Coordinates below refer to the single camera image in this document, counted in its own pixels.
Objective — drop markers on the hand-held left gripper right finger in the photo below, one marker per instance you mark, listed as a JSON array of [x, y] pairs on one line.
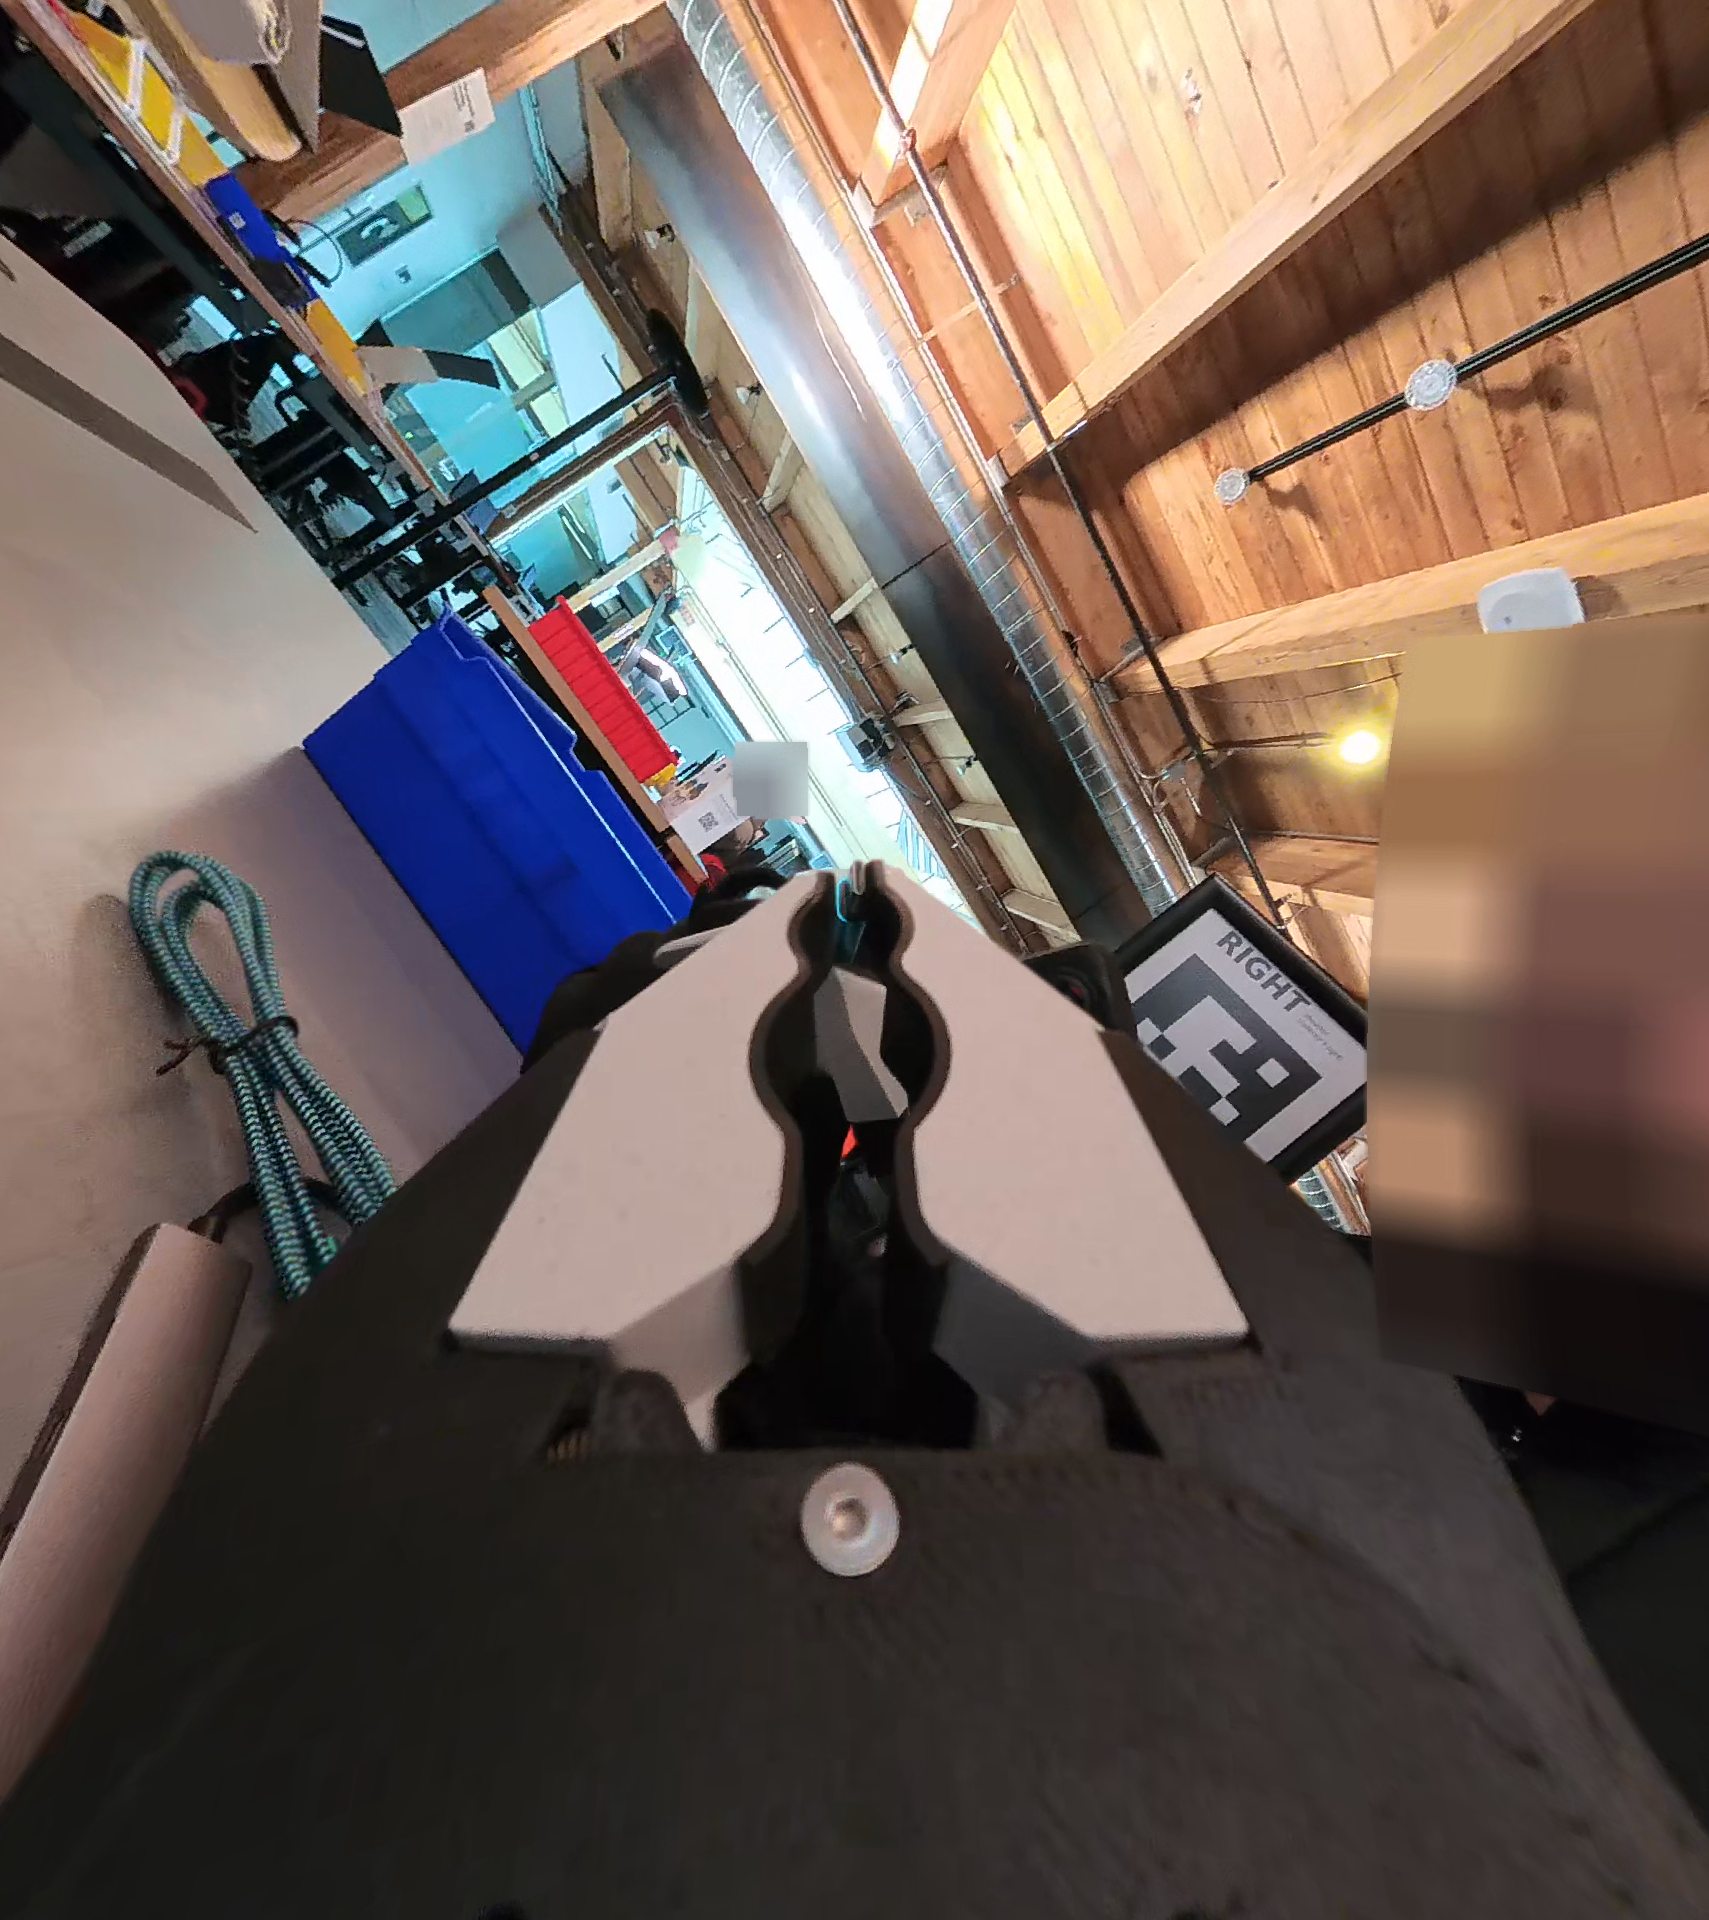
[[1096, 1200]]

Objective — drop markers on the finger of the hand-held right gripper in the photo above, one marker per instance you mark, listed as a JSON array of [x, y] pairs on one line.
[[855, 1051]]

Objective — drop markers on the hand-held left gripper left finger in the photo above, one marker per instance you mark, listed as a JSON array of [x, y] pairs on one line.
[[599, 1200]]

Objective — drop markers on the tagged blue plastic bin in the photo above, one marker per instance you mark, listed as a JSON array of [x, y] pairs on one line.
[[494, 840]]

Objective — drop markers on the black twist tie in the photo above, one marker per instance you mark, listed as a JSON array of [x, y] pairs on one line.
[[233, 1038]]

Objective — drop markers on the grey usb hub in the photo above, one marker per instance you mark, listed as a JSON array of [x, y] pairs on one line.
[[75, 1500]]

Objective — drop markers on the black framed marker sign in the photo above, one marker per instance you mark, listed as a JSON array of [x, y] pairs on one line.
[[1213, 1021]]

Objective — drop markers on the wooden workshop table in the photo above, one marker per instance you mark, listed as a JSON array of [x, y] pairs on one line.
[[663, 829]]

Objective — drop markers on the glowing ceiling lamp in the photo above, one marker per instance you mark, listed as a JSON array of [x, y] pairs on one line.
[[1360, 746]]

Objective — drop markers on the red plastic bin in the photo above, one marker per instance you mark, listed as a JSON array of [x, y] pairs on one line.
[[599, 690]]

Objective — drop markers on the ceiling track spotlight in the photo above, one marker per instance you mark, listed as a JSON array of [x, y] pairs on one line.
[[1428, 386], [1232, 484]]

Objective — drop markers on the white ceiling access point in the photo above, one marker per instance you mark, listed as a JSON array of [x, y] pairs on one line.
[[1526, 602]]

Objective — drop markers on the black stanchion pole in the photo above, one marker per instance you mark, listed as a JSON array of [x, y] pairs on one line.
[[568, 434]]

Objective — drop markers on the person's black jacket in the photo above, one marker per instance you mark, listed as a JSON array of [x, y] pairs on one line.
[[1663, 1621]]

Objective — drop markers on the white paper notice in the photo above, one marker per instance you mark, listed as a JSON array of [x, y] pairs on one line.
[[452, 109]]

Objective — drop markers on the long spiral metal duct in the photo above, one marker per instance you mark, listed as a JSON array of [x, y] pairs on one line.
[[945, 451]]

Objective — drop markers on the flat metal ventilation duct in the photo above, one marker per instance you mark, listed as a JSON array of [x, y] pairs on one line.
[[795, 374]]

